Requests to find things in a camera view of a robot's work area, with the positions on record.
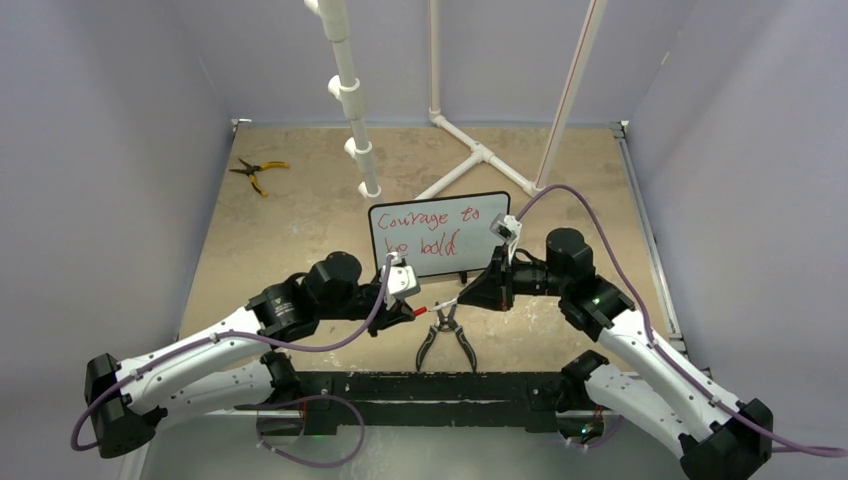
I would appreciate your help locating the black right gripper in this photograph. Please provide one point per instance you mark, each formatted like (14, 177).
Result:
(493, 288)

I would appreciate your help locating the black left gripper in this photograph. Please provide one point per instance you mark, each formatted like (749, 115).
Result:
(385, 316)

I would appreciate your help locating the black framed whiteboard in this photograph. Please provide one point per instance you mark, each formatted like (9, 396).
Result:
(438, 236)

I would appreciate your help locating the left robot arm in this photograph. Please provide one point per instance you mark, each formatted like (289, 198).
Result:
(316, 311)

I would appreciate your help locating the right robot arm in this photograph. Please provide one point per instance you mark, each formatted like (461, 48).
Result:
(709, 430)

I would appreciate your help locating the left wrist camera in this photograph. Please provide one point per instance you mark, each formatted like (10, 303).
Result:
(398, 279)

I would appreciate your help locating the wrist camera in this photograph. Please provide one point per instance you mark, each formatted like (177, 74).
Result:
(398, 279)
(508, 229)

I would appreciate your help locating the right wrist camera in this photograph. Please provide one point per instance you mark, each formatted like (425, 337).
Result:
(508, 229)

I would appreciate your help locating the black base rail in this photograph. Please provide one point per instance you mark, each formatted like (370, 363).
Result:
(532, 401)

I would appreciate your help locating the yellow handled needle-nose pliers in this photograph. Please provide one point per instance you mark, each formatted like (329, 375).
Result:
(251, 170)

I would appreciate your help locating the metal corner bracket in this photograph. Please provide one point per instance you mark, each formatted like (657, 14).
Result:
(238, 123)

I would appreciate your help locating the white PVC pipe frame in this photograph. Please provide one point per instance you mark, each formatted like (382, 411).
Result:
(346, 88)

